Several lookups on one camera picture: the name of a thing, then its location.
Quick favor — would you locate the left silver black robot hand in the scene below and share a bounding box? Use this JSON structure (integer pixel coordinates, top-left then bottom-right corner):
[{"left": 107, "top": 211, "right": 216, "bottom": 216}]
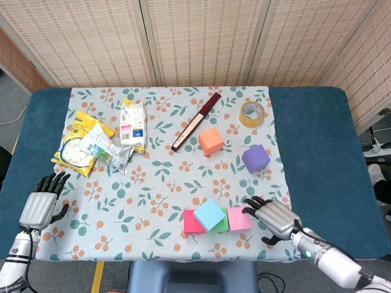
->
[{"left": 18, "top": 172, "right": 71, "bottom": 230}]

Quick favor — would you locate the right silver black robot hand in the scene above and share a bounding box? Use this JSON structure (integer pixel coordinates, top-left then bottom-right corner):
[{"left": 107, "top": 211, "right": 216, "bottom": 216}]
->
[{"left": 241, "top": 195, "right": 303, "bottom": 245}]

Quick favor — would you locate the light pink block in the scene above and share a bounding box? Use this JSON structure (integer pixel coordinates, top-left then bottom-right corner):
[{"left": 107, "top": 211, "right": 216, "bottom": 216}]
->
[{"left": 227, "top": 206, "right": 254, "bottom": 233}]

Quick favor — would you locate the green block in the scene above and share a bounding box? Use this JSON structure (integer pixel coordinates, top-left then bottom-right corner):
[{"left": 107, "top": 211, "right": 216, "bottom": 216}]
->
[{"left": 207, "top": 208, "right": 230, "bottom": 234}]

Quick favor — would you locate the purple block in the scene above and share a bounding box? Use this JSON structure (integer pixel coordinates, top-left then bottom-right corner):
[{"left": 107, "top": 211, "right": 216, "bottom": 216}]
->
[{"left": 241, "top": 144, "right": 272, "bottom": 175}]

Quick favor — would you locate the light blue block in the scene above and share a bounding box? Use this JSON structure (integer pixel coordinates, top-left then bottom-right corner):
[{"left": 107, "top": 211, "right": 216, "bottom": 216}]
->
[{"left": 193, "top": 198, "right": 227, "bottom": 232}]

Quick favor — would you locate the blue grey robot base seat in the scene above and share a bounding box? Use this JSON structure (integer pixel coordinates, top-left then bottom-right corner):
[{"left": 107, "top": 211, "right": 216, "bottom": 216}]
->
[{"left": 126, "top": 261, "right": 260, "bottom": 293}]

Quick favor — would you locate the hot pink block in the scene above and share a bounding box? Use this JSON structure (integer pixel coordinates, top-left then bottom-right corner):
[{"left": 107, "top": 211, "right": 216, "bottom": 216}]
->
[{"left": 183, "top": 209, "right": 206, "bottom": 235}]

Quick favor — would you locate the crumpled white green snack bag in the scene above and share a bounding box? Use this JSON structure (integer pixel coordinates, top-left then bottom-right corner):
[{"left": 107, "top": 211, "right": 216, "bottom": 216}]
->
[{"left": 76, "top": 123, "right": 135, "bottom": 176}]

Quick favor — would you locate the yellow floor tape strip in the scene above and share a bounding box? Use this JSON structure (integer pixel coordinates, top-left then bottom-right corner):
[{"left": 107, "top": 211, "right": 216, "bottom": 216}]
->
[{"left": 90, "top": 261, "right": 105, "bottom": 293}]

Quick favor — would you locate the yellow marshmallow snack bag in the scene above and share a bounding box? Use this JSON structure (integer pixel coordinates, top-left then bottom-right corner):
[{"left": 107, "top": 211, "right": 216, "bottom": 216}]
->
[{"left": 50, "top": 109, "right": 115, "bottom": 178}]

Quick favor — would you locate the orange block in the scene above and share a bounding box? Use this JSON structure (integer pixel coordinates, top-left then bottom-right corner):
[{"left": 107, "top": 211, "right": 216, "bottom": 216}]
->
[{"left": 198, "top": 126, "right": 225, "bottom": 156}]

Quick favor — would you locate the yellow packing tape roll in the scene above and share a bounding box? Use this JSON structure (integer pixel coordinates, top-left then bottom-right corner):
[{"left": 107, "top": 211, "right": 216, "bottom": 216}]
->
[{"left": 238, "top": 101, "right": 266, "bottom": 128}]

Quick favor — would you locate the white shoe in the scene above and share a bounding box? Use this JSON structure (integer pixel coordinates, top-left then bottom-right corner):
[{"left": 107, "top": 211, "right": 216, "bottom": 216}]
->
[{"left": 368, "top": 164, "right": 382, "bottom": 186}]

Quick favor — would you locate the floral fruit print tablecloth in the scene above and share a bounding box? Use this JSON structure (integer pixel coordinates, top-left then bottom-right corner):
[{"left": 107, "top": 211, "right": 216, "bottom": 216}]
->
[{"left": 35, "top": 86, "right": 302, "bottom": 263}]

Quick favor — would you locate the flat yellow snack bag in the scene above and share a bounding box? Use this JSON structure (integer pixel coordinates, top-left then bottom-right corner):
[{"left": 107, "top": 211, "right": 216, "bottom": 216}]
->
[{"left": 122, "top": 97, "right": 148, "bottom": 154}]

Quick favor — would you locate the dark red folded fan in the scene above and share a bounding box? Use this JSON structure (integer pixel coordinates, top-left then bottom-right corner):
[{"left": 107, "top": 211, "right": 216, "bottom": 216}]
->
[{"left": 171, "top": 92, "right": 222, "bottom": 151}]

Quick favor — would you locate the white snack bag blue label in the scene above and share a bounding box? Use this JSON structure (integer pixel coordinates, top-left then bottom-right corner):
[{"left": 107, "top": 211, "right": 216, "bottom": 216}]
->
[{"left": 118, "top": 102, "right": 148, "bottom": 148}]

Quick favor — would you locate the bamboo folding screen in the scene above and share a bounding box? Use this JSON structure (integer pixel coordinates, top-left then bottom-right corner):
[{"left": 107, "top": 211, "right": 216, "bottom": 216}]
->
[{"left": 0, "top": 0, "right": 391, "bottom": 135}]

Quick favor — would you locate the black floor cable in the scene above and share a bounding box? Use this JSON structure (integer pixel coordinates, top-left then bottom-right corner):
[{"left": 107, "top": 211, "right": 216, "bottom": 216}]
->
[{"left": 258, "top": 272, "right": 287, "bottom": 293}]

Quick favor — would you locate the white floor cable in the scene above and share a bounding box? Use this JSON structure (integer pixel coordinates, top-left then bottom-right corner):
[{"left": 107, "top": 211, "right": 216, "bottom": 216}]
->
[{"left": 0, "top": 106, "right": 27, "bottom": 125}]

